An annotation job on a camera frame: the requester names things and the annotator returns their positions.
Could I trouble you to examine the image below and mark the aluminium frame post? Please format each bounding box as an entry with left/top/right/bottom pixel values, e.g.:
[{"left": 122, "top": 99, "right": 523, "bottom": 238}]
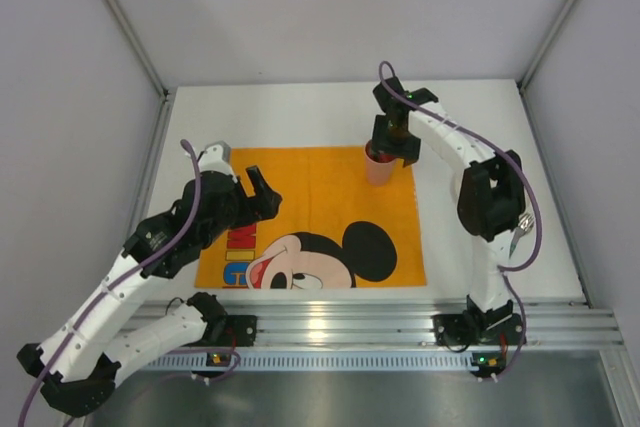
[
  {"left": 101, "top": 0, "right": 170, "bottom": 234},
  {"left": 517, "top": 0, "right": 581, "bottom": 95}
]

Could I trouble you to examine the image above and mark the right aluminium frame post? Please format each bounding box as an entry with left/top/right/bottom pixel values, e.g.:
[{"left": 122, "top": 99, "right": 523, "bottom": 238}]
[{"left": 517, "top": 0, "right": 581, "bottom": 95}]

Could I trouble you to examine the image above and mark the left aluminium frame post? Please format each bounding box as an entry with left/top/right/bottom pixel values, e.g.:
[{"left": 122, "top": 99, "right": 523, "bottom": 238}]
[{"left": 101, "top": 0, "right": 170, "bottom": 234}]

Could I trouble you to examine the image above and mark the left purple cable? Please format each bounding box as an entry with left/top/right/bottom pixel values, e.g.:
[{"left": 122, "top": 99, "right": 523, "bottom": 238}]
[{"left": 18, "top": 139, "right": 241, "bottom": 426}]

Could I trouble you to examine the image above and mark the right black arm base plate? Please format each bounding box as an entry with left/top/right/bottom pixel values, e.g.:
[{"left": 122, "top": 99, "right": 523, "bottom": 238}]
[{"left": 433, "top": 311, "right": 524, "bottom": 348}]

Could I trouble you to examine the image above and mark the orange Mickey Mouse placemat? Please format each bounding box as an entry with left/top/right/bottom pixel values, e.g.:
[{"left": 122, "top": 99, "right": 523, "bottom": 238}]
[{"left": 195, "top": 146, "right": 427, "bottom": 290}]

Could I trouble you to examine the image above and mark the aluminium mounting rail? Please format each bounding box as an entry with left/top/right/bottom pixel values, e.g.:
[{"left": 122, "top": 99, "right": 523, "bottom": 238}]
[{"left": 225, "top": 299, "right": 624, "bottom": 350}]

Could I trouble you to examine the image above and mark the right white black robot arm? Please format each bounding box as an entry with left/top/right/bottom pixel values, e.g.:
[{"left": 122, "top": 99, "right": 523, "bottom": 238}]
[{"left": 371, "top": 76, "right": 526, "bottom": 332}]

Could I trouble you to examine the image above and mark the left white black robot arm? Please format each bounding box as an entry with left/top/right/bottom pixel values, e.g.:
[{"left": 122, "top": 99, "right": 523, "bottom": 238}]
[{"left": 17, "top": 166, "right": 282, "bottom": 418}]

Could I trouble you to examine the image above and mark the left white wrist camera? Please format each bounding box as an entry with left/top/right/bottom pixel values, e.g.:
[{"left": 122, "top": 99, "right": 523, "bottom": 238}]
[{"left": 198, "top": 141, "right": 234, "bottom": 176}]

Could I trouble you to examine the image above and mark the purple cable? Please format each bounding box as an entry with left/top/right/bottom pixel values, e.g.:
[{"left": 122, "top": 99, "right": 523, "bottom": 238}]
[
  {"left": 377, "top": 60, "right": 544, "bottom": 382},
  {"left": 18, "top": 139, "right": 241, "bottom": 426}
]

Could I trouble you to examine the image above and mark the slotted grey cable duct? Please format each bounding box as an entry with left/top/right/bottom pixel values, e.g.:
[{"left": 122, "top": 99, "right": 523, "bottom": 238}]
[{"left": 146, "top": 349, "right": 504, "bottom": 373}]

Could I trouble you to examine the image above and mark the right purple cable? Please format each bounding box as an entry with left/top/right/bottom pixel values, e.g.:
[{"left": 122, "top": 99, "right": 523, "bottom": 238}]
[{"left": 377, "top": 60, "right": 544, "bottom": 382}]

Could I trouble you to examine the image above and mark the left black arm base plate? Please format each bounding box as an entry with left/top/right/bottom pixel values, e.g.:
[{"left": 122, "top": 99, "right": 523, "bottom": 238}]
[{"left": 183, "top": 315, "right": 258, "bottom": 348}]

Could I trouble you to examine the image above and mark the pink plastic cup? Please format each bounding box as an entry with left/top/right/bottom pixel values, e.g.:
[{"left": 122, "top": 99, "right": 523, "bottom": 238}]
[{"left": 364, "top": 141, "right": 396, "bottom": 186}]

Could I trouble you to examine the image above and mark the silver fork teal handle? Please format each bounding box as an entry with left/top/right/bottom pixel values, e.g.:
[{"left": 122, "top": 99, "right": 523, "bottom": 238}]
[{"left": 509, "top": 212, "right": 535, "bottom": 256}]

